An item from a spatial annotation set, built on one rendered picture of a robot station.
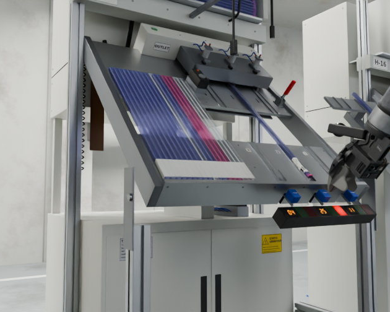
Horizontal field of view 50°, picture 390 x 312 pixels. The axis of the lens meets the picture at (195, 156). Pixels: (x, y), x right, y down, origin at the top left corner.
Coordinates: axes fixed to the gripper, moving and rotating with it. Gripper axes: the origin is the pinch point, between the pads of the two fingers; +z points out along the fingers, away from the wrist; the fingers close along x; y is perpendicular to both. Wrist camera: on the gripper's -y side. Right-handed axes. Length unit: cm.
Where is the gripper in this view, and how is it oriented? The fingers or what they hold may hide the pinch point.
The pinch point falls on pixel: (330, 185)
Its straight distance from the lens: 115.3
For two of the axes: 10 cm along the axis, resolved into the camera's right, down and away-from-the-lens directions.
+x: 8.5, 0.4, 5.2
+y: 3.8, 6.3, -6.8
